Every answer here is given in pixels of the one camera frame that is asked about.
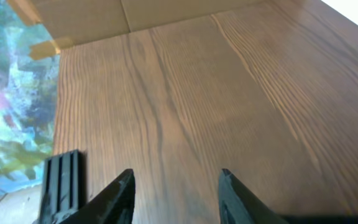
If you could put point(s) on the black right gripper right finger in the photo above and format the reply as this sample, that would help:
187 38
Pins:
238 205

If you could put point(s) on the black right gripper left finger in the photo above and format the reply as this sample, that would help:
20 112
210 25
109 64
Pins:
113 205

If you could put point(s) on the black ribbed block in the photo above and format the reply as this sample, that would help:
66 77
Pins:
60 197

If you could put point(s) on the cardboard box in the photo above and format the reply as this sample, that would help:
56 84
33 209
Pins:
75 22

